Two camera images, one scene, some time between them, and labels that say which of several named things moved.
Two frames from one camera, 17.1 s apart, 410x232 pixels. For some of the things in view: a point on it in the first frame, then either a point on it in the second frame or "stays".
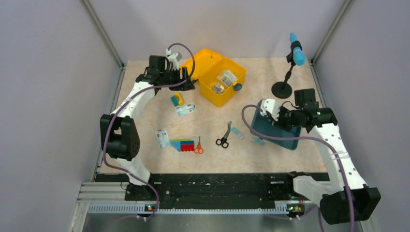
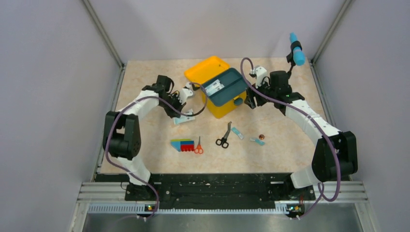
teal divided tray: [262, 124] -> [235, 84]
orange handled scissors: [198, 149] stays
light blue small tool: [237, 132] stays
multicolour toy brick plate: [183, 144] stays
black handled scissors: [223, 141] stays
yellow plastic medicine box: [208, 62] -> [204, 70]
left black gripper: [186, 86] -> [179, 106]
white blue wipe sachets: [163, 137] -> [213, 87]
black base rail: [155, 192] stays
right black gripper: [279, 122] -> [250, 100]
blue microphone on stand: [283, 89] stays
